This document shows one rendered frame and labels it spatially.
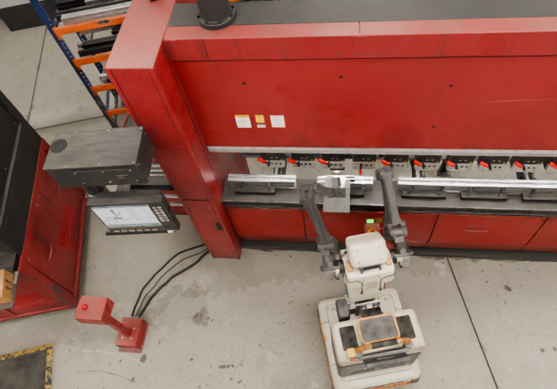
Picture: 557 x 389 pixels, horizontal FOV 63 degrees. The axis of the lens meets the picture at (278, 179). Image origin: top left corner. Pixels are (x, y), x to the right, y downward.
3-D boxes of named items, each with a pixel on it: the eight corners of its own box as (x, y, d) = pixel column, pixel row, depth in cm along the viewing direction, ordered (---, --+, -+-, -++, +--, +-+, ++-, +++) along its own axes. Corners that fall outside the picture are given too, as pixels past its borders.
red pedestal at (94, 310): (118, 352, 375) (68, 323, 305) (126, 320, 388) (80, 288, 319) (141, 353, 372) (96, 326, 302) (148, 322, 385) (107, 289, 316)
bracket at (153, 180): (114, 210, 313) (110, 205, 307) (124, 179, 326) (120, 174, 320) (171, 211, 307) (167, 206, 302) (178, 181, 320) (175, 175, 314)
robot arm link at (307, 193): (293, 197, 251) (310, 195, 247) (300, 182, 262) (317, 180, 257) (321, 255, 273) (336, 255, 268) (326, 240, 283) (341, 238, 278)
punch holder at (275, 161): (263, 167, 314) (260, 153, 301) (264, 157, 319) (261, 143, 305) (285, 167, 312) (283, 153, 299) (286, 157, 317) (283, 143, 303)
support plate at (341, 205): (322, 211, 312) (322, 211, 311) (324, 179, 326) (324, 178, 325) (349, 212, 309) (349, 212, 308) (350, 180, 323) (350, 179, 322)
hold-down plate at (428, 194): (401, 197, 324) (402, 196, 321) (401, 192, 327) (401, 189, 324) (445, 199, 320) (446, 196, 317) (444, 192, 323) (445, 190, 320)
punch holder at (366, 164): (351, 168, 306) (352, 154, 292) (352, 158, 310) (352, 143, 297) (375, 169, 304) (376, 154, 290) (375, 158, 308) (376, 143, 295)
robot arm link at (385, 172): (376, 166, 273) (393, 162, 273) (374, 169, 287) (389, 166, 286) (391, 240, 267) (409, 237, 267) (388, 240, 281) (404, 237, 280)
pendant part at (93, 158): (108, 240, 305) (40, 169, 234) (116, 207, 319) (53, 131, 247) (183, 236, 300) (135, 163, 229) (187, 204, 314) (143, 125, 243)
